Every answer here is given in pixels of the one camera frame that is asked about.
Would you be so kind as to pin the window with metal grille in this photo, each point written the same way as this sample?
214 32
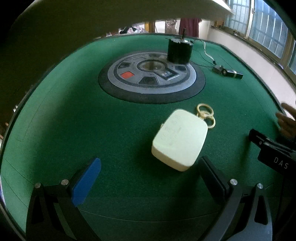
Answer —
262 26

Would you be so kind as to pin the person's right hand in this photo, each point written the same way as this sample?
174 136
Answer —
287 125

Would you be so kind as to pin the yellow key rings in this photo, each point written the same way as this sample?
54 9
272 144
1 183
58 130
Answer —
206 114

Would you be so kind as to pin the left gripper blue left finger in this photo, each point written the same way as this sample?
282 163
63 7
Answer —
84 180

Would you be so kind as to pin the pile of clothes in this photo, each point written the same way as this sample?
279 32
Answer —
132 30

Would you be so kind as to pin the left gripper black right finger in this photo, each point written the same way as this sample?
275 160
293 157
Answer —
227 194

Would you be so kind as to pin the small black connector block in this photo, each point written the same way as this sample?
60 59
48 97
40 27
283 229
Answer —
227 72

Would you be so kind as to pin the cream rounded plastic case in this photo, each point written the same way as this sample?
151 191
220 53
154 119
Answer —
180 140

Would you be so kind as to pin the dark red hanging cloth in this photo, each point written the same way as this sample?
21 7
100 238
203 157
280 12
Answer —
191 25

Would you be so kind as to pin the round grey table control panel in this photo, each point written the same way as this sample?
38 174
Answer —
148 77

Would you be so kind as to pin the black cylindrical motor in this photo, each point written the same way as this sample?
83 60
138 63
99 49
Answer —
180 49

